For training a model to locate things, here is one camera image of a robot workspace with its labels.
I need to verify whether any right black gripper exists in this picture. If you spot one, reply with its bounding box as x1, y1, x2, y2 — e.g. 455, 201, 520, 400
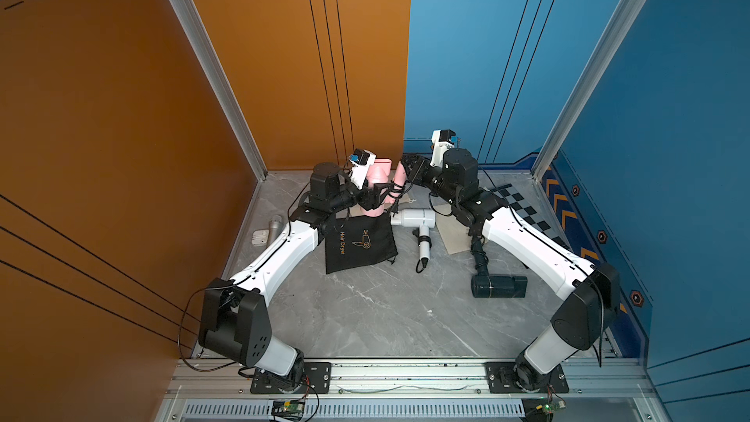
399, 153, 462, 209

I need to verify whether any pink hair dryer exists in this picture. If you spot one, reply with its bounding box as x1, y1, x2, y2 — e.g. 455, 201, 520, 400
361, 158, 406, 217

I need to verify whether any black drawstring dryer bag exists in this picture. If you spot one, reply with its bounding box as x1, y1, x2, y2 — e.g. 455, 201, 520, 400
324, 213, 398, 275

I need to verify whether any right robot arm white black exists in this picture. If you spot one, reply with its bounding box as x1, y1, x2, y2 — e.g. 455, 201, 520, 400
402, 148, 620, 393

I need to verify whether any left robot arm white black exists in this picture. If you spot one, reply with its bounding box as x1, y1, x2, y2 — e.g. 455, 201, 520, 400
198, 157, 406, 392

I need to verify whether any white hair dryer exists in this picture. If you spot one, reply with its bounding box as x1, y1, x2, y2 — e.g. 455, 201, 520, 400
391, 209, 437, 274

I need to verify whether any silver grey hair tool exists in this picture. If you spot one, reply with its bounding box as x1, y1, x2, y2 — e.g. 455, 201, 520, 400
268, 215, 284, 240

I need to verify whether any dark green hair dryer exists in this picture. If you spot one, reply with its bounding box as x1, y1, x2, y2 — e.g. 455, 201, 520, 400
470, 236, 527, 299

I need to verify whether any beige cloth bag right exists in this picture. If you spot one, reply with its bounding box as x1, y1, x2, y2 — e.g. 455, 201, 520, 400
437, 217, 471, 255

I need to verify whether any black white checkerboard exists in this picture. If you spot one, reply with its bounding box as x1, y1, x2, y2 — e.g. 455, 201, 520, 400
491, 184, 570, 250

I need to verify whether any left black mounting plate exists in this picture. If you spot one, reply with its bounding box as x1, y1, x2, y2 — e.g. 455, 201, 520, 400
250, 361, 332, 395

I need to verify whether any black mounting plate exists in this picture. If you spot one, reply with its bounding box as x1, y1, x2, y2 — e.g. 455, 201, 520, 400
250, 361, 332, 395
484, 361, 570, 395

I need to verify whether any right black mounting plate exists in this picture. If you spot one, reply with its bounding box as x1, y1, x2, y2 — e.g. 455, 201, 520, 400
484, 361, 570, 395

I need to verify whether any left green circuit board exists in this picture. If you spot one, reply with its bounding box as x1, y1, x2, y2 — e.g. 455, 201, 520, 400
271, 400, 306, 422

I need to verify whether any green circuit board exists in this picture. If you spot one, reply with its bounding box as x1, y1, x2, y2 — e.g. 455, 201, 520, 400
521, 400, 566, 422
271, 400, 306, 422

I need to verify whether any right green circuit board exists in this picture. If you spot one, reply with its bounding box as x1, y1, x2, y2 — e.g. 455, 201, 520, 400
521, 400, 566, 422

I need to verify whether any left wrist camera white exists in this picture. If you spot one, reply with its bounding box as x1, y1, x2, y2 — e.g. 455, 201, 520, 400
349, 148, 376, 190

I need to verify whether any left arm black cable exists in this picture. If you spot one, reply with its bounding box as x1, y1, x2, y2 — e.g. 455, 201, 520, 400
177, 286, 241, 373

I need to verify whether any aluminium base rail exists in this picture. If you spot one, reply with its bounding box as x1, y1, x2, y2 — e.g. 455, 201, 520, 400
155, 358, 669, 421

